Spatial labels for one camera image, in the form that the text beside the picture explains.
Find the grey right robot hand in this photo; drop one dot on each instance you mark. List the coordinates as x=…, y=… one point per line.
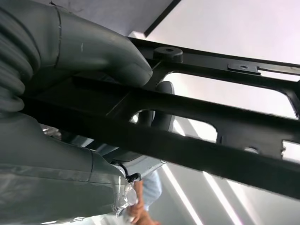
x=58, y=186

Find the person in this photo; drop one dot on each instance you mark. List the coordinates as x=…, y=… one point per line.
x=152, y=189

